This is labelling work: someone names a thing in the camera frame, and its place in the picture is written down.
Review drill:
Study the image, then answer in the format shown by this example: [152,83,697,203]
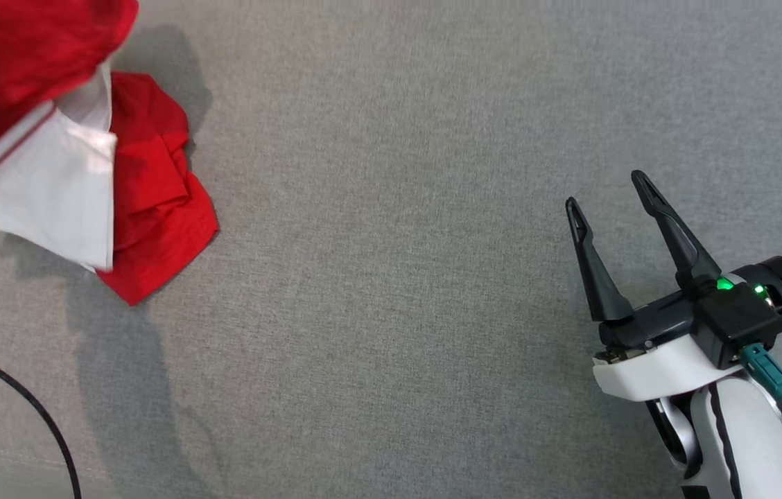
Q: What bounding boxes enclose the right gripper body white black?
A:
[592,290,745,404]

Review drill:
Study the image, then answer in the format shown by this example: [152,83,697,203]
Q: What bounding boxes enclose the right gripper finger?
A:
[630,169,722,292]
[565,197,635,323]

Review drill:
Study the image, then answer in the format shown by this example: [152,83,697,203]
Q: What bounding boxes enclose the red Bulls 23 jersey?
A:
[0,0,220,307]

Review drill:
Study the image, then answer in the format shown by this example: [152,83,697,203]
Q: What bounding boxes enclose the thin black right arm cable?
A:
[706,383,745,499]

